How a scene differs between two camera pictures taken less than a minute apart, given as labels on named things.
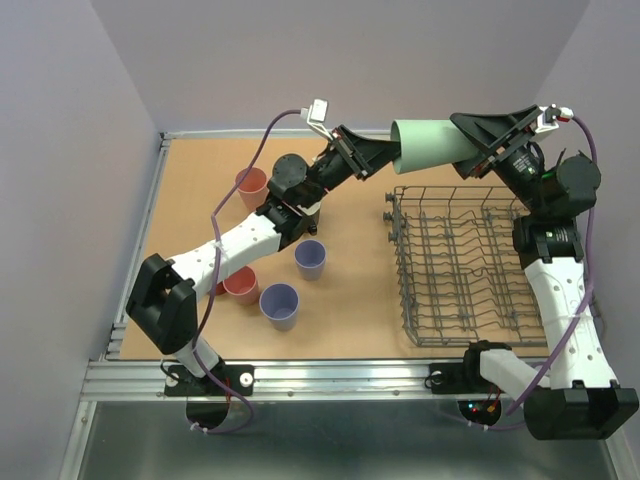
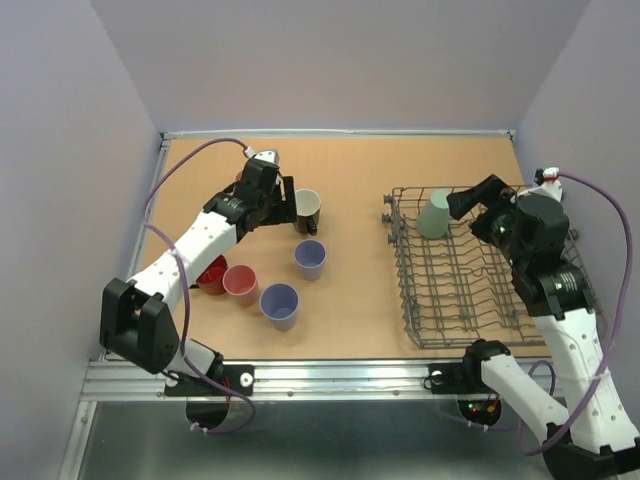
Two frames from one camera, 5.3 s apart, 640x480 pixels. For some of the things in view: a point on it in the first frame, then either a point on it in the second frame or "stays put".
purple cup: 279,304 stays put
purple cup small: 309,257 stays put
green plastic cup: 430,143 -> 433,219
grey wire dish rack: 461,280 stays put
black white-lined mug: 310,216 stays put
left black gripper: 365,154 -> 286,209
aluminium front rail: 281,381 stays put
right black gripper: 494,131 -> 489,192
